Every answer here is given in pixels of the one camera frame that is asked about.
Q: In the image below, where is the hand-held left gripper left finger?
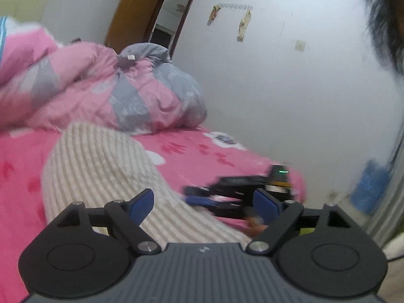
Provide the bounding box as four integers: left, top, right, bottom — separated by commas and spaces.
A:
47, 188, 162, 256

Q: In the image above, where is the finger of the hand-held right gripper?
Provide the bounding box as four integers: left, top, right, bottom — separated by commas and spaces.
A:
185, 197, 221, 215
184, 186, 218, 198

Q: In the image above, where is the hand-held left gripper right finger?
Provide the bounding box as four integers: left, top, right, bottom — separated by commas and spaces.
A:
246, 188, 352, 256

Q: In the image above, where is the beige white checked coat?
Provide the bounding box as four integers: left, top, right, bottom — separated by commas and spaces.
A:
41, 123, 253, 247

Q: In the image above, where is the person's right hand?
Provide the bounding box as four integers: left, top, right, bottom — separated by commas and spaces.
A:
245, 215, 269, 237

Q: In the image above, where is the blue plastic bag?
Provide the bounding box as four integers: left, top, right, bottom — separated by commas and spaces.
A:
350, 160, 392, 216

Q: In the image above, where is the pink grey floral duvet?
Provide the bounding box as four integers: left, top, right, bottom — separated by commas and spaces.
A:
0, 25, 208, 133

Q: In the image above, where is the long hanging cloth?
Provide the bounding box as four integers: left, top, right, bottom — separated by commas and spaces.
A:
237, 10, 252, 43

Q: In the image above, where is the small hanging cloth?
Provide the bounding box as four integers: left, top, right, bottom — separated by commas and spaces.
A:
207, 5, 221, 26

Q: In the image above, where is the person's dark hair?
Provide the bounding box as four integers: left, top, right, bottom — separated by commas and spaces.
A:
360, 0, 404, 74

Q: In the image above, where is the metal wall hook rack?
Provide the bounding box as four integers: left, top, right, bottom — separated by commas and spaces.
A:
217, 4, 254, 11

